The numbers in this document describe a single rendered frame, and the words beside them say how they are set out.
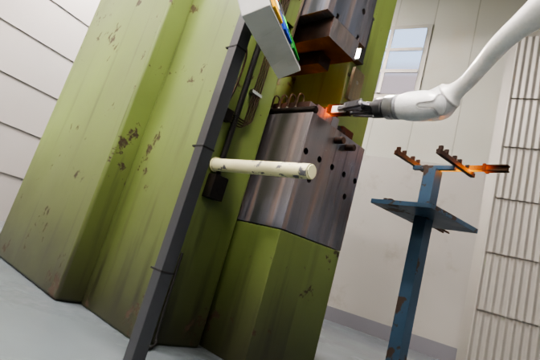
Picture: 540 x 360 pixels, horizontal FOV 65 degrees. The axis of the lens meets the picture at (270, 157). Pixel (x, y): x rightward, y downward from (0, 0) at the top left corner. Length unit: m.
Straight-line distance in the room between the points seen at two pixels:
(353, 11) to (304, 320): 1.28
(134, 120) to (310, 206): 0.81
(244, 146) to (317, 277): 0.57
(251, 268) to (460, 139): 3.00
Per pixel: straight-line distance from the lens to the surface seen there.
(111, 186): 1.82
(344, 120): 2.09
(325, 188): 1.66
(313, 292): 1.70
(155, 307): 1.19
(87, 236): 1.81
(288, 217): 1.51
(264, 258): 1.51
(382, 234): 4.07
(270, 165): 1.28
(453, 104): 1.65
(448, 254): 3.93
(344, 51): 1.88
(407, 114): 1.54
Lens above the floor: 0.35
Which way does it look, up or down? 13 degrees up
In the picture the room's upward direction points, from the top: 16 degrees clockwise
